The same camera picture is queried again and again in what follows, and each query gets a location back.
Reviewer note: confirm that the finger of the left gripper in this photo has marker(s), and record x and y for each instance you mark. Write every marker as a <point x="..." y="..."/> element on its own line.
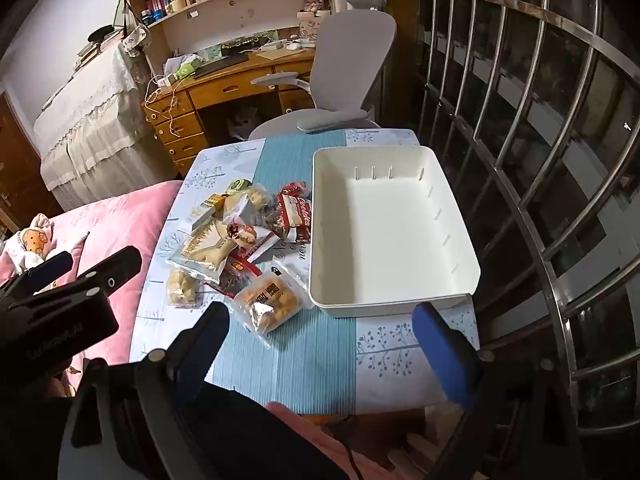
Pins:
<point x="107" y="276"/>
<point x="35" y="279"/>

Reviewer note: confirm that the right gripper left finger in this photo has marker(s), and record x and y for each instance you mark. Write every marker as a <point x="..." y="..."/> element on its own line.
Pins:
<point x="192" y="353"/>

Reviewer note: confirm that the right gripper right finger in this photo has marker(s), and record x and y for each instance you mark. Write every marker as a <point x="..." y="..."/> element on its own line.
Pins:
<point x="451" y="356"/>

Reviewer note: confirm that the small clear cracker bag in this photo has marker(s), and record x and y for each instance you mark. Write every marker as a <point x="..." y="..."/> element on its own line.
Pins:
<point x="182" y="289"/>

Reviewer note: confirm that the large triangular bread package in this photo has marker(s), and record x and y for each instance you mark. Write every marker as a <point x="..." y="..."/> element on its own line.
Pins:
<point x="204" y="254"/>

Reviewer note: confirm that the orange biscuit snack bag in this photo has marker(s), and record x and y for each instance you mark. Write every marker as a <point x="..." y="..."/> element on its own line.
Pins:
<point x="269" y="301"/>

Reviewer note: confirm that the red white candy wrapper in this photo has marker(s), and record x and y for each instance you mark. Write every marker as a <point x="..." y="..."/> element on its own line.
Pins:
<point x="251" y="241"/>

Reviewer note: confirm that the green pineapple cake packet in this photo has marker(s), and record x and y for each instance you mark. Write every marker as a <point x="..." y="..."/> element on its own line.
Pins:
<point x="237" y="185"/>

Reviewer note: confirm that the red white cookies package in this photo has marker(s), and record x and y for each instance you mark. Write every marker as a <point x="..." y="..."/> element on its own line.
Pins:
<point x="295" y="218"/>

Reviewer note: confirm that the small red snack packet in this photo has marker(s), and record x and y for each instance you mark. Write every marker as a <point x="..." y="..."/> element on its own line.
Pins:
<point x="296" y="189"/>

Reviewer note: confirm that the clear pastry snack bag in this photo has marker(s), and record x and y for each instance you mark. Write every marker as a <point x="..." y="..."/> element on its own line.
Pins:
<point x="250" y="202"/>

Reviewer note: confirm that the patterned blue white tablecloth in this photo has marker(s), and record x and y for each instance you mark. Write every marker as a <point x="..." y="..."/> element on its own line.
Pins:
<point x="323" y="327"/>

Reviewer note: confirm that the small orange snack packet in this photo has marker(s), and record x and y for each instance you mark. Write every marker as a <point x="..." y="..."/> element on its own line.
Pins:
<point x="214" y="203"/>

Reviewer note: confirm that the white plastic storage bin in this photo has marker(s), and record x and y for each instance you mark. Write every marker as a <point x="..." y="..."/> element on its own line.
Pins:
<point x="386" y="233"/>

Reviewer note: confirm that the wooden desk with drawers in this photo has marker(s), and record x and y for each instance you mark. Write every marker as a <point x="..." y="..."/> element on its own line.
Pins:
<point x="192" y="115"/>

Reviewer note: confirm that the cat under desk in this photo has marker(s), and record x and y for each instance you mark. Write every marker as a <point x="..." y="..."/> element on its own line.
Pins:
<point x="242" y="122"/>

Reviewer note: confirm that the steel window guard bars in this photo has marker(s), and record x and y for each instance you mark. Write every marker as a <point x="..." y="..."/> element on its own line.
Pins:
<point x="532" y="108"/>

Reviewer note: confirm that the grey office chair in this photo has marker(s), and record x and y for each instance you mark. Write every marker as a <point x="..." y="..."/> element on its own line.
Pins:
<point x="349" y="53"/>

